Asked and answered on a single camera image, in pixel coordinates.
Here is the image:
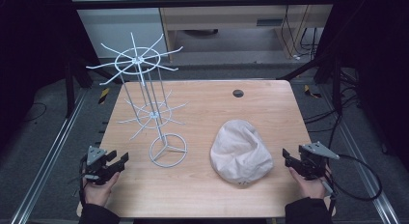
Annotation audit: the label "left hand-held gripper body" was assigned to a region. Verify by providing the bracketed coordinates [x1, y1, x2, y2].
[80, 145, 125, 186]

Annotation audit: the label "bundle of black hanging cables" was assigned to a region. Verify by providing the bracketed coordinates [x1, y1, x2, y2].
[280, 5, 320, 62]

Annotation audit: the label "person's left hand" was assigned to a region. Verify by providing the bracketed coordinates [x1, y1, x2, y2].
[82, 171, 122, 208]

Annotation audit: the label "black curtain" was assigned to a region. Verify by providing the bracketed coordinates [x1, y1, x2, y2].
[0, 0, 104, 148]
[313, 0, 409, 170]

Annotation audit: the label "person's right hand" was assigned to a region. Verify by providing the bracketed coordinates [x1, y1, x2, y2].
[287, 165, 333, 200]

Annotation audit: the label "thin black floor cable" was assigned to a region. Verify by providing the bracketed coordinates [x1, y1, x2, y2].
[22, 101, 48, 123]

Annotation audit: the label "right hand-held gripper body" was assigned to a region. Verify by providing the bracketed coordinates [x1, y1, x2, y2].
[298, 141, 341, 182]

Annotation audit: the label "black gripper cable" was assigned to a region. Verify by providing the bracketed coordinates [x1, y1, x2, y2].
[322, 154, 384, 215]

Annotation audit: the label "aluminium floor rail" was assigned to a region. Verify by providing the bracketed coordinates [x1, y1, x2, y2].
[10, 88, 89, 224]
[319, 84, 402, 224]

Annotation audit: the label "beige cloth hat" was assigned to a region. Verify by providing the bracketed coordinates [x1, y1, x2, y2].
[209, 119, 275, 188]

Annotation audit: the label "white wire hat rack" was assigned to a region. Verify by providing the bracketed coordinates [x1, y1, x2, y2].
[85, 32, 189, 169]

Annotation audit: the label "black stand leg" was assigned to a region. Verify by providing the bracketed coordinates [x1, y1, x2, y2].
[63, 58, 77, 120]

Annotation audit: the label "black floor cables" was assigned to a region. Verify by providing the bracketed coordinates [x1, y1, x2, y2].
[303, 69, 366, 148]

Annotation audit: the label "white cabinet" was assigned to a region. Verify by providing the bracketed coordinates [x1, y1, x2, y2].
[68, 0, 170, 60]

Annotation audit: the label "yellow black striped tape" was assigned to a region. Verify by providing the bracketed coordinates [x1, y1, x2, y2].
[97, 87, 111, 105]
[303, 84, 323, 99]

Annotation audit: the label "black horizontal frame bar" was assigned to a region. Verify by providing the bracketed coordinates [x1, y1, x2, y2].
[70, 0, 339, 11]

